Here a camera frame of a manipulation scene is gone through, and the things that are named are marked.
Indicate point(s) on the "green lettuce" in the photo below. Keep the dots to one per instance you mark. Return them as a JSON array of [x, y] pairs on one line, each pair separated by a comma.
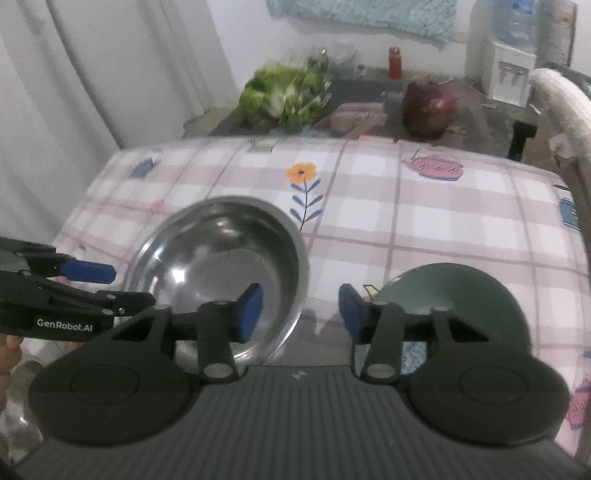
[[281, 94]]

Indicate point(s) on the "dark low table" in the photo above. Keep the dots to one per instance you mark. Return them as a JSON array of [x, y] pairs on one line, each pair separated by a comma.
[[360, 92]]

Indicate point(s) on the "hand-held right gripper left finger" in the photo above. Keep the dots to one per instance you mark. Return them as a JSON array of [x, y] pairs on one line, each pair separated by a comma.
[[251, 310]]

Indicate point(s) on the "white water dispenser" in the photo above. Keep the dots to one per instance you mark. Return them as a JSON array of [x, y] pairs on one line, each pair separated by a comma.
[[508, 74]]

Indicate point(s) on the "deep steel bowl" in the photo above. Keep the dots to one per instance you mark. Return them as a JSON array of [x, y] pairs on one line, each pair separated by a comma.
[[217, 263]]

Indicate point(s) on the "person's left hand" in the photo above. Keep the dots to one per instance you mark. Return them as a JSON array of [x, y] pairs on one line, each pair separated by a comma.
[[9, 360]]

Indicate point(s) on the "green ceramic bowl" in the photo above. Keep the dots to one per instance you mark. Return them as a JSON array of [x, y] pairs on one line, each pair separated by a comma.
[[461, 290]]

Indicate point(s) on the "white curtain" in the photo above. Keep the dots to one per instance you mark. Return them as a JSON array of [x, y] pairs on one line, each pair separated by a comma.
[[92, 115]]

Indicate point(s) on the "blue patterned wall cloth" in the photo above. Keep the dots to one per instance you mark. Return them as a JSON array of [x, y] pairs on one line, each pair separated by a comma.
[[369, 14]]

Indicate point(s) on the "white frayed blanket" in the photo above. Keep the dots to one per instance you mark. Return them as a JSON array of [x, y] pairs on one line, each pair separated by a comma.
[[563, 106]]

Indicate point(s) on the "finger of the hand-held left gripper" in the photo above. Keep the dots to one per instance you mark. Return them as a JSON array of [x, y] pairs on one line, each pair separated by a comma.
[[90, 272], [129, 302]]

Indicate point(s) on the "clear plastic bag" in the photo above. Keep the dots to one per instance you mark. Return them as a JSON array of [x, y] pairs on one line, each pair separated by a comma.
[[337, 57]]

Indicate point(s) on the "pink checked tablecloth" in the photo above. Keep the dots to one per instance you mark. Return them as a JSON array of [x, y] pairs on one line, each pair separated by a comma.
[[415, 230]]

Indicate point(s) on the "pink plastic bag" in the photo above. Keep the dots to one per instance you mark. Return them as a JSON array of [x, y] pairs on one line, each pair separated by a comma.
[[355, 120]]

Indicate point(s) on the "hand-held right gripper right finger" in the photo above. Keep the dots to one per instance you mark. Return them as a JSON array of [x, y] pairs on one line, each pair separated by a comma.
[[351, 314]]

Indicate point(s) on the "red bottle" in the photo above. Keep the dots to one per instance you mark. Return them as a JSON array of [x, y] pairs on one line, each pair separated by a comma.
[[394, 63]]

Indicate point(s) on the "beige rolled mat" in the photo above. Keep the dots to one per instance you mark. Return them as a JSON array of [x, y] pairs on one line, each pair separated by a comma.
[[556, 32]]

